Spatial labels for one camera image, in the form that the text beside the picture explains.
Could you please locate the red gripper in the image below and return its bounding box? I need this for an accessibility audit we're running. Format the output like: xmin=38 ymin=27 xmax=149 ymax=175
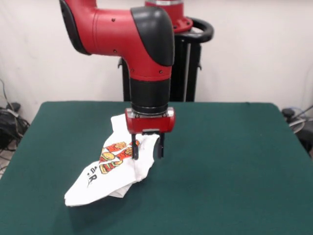
xmin=124 ymin=107 xmax=176 ymax=161

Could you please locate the white towel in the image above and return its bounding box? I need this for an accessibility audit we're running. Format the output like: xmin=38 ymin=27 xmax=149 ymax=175
xmin=64 ymin=114 xmax=159 ymax=208

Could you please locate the dark green table cloth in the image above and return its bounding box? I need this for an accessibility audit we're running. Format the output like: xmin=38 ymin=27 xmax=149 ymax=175
xmin=0 ymin=101 xmax=313 ymax=235

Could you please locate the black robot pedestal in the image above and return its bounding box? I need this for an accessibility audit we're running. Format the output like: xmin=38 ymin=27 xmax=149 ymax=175
xmin=116 ymin=16 xmax=215 ymax=102

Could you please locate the black cable tangle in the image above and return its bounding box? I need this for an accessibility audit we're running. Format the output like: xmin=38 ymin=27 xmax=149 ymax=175
xmin=0 ymin=78 xmax=31 ymax=169

